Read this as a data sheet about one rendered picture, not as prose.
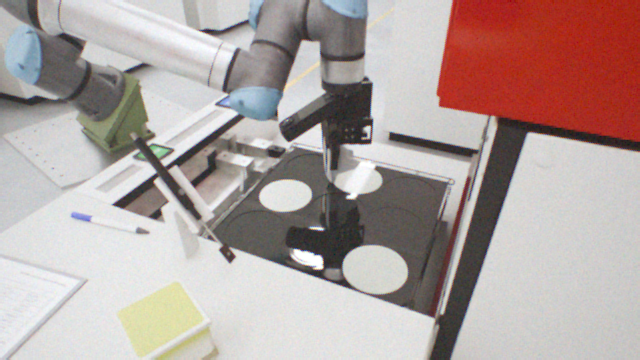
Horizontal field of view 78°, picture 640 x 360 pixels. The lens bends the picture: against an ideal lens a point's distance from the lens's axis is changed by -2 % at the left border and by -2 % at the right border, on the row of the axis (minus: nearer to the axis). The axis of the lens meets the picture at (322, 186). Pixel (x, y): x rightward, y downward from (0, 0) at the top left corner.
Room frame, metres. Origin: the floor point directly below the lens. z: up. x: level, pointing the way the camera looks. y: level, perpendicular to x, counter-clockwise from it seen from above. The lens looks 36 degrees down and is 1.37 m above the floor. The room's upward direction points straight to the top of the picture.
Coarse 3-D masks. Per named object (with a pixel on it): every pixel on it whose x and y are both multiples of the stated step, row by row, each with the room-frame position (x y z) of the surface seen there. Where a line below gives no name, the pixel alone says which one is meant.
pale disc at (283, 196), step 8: (272, 184) 0.65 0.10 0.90; (280, 184) 0.65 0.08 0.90; (288, 184) 0.65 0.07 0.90; (296, 184) 0.65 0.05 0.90; (304, 184) 0.65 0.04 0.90; (264, 192) 0.62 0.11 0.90; (272, 192) 0.62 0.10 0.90; (280, 192) 0.62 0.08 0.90; (288, 192) 0.62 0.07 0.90; (296, 192) 0.62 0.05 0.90; (304, 192) 0.62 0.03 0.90; (264, 200) 0.60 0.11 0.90; (272, 200) 0.60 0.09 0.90; (280, 200) 0.60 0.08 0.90; (288, 200) 0.60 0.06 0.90; (296, 200) 0.60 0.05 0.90; (304, 200) 0.60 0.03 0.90; (272, 208) 0.57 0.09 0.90; (280, 208) 0.57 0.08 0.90; (288, 208) 0.57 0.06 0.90; (296, 208) 0.57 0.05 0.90
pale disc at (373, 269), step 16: (352, 256) 0.45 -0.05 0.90; (368, 256) 0.45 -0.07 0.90; (384, 256) 0.45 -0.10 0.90; (400, 256) 0.45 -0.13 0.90; (352, 272) 0.42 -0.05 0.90; (368, 272) 0.42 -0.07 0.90; (384, 272) 0.42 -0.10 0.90; (400, 272) 0.42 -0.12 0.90; (368, 288) 0.39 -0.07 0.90; (384, 288) 0.39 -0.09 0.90
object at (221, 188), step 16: (256, 160) 0.77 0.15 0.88; (272, 160) 0.80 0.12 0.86; (224, 176) 0.71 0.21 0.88; (240, 176) 0.71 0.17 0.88; (256, 176) 0.73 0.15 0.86; (208, 192) 0.65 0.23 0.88; (224, 192) 0.65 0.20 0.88; (240, 192) 0.67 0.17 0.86; (224, 208) 0.62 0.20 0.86; (208, 224) 0.57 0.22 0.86
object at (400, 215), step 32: (288, 160) 0.74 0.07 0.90; (320, 160) 0.74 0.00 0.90; (256, 192) 0.62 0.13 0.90; (320, 192) 0.62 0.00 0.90; (384, 192) 0.62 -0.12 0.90; (416, 192) 0.62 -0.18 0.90; (224, 224) 0.53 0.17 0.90; (256, 224) 0.53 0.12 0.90; (288, 224) 0.53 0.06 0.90; (320, 224) 0.53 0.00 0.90; (352, 224) 0.53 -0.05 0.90; (384, 224) 0.53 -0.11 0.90; (416, 224) 0.53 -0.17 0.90; (256, 256) 0.45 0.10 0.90; (288, 256) 0.45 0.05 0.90; (320, 256) 0.45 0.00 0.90; (416, 256) 0.45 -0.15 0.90; (352, 288) 0.39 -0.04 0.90
